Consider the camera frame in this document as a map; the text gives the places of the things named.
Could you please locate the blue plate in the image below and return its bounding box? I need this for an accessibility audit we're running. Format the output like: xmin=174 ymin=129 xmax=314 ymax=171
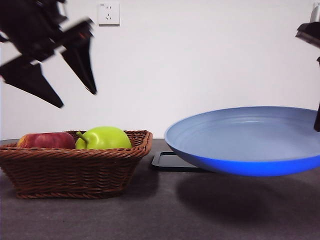
xmin=164 ymin=106 xmax=320 ymax=177

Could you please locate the brown wicker basket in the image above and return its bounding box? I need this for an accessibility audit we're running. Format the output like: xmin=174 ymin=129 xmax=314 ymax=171
xmin=0 ymin=129 xmax=154 ymax=200

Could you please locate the red apple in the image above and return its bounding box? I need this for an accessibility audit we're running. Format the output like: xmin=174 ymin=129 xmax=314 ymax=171
xmin=16 ymin=132 xmax=76 ymax=150

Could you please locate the green apple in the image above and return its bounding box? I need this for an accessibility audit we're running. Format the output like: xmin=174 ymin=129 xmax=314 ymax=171
xmin=75 ymin=126 xmax=133 ymax=150

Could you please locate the black tray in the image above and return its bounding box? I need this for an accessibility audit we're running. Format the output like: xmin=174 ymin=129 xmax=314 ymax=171
xmin=150 ymin=151 xmax=213 ymax=173

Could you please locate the white wall socket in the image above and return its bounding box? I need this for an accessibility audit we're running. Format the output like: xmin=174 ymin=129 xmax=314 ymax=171
xmin=310 ymin=1 xmax=320 ymax=25
xmin=97 ymin=1 xmax=121 ymax=27

